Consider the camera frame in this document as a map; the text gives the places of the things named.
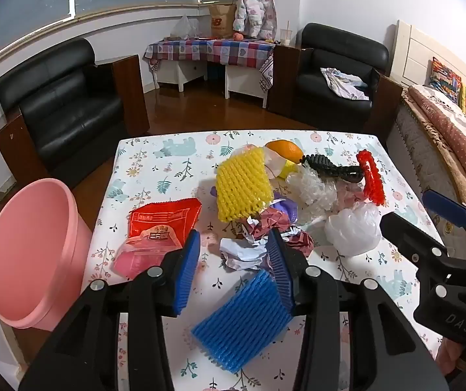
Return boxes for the brown dotted blanket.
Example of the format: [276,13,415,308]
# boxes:
[404,85,466,261]

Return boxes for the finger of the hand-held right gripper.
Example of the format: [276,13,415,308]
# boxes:
[380,211,462,278]
[421,189,466,261]

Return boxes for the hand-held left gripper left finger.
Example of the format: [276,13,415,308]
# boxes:
[18,229,202,391]

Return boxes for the red foam net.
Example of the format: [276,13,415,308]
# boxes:
[356,149,386,206]

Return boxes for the red snack packet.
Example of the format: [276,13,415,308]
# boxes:
[113,197,203,280]

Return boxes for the purple cloth roll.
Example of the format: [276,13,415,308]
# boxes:
[210,186,299,224]

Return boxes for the maroon white paper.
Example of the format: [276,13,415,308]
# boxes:
[220,208,315,271]

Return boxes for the yellow plastic bag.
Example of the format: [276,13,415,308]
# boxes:
[276,158,301,180]

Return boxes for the bed with quilted mattress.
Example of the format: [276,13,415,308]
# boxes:
[386,85,466,261]

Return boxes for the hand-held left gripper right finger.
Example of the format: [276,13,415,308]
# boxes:
[265,228,449,391]

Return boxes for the person's right hand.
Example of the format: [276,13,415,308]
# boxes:
[437,336,466,375]

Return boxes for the puffy floral jacket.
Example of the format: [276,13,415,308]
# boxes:
[233,0,278,41]

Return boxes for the orange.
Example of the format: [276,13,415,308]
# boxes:
[266,139,305,164]

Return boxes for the clear plastic bag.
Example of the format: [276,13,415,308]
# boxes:
[175,15,199,39]
[286,167,340,212]

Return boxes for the cream bed headboard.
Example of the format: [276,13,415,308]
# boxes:
[390,20,466,90]

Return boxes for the colourful patterned pillow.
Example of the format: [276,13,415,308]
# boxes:
[429,57,462,102]

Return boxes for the black leather armchair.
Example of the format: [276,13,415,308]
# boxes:
[268,22,404,131]

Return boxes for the brown paper bag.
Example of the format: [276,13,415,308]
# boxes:
[209,3,238,39]

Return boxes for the yellow foam net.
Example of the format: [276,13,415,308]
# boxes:
[215,148,274,223]

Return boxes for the printed white cloth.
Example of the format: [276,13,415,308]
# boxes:
[320,67,370,102]

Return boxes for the white desk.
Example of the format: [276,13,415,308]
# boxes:
[153,59,268,109]

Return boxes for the floral tablecloth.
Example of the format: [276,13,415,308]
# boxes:
[88,130,451,391]

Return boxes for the pink plastic bucket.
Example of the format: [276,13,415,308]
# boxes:
[0,178,95,330]

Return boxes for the blue foam net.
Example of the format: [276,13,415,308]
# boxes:
[191,269,295,373]

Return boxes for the black leather sofa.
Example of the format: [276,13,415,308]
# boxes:
[0,37,151,176]

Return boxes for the pale pink plastic bag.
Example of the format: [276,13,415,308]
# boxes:
[335,182,370,212]

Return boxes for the checkered tablecloth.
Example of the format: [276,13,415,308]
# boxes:
[143,37,278,94]

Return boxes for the black foam net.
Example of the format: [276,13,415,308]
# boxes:
[300,152,366,184]

